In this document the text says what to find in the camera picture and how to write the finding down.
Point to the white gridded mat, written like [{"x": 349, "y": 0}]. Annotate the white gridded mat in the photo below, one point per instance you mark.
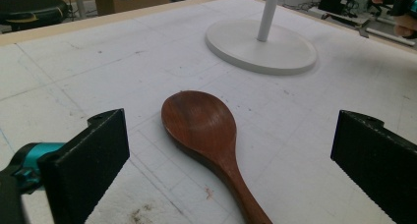
[{"x": 98, "y": 70}]

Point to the white hook stand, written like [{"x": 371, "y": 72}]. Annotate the white hook stand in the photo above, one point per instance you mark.
[{"x": 262, "y": 53}]

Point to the brown wooden spoon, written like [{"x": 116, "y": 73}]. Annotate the brown wooden spoon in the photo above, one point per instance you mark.
[{"x": 200, "y": 125}]

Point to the brown cardboard box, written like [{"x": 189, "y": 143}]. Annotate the brown cardboard box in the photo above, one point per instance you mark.
[{"x": 108, "y": 1}]

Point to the black round stool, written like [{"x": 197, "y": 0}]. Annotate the black round stool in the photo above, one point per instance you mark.
[{"x": 29, "y": 8}]

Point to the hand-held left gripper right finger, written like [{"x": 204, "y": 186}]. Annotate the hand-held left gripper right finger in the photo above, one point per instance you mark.
[{"x": 377, "y": 165}]

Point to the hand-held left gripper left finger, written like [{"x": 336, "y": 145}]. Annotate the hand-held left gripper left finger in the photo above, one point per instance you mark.
[{"x": 85, "y": 165}]

